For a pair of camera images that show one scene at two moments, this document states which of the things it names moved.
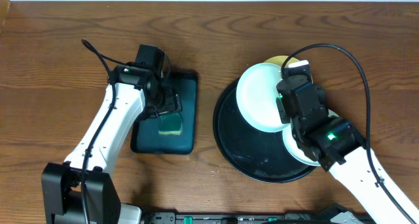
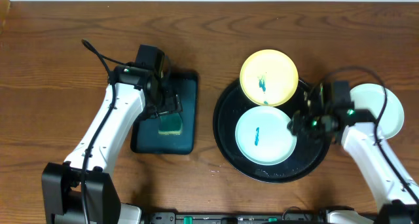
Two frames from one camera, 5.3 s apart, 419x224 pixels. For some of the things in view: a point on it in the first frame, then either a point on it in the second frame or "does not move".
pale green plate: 295,149 → 262,136
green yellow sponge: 171,124 does not move
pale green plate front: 256,93 → 371,96
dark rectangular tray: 145,137 does not move
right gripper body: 283,117 → 311,127
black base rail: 289,218 does not move
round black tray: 251,153 does not move
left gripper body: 171,103 does not move
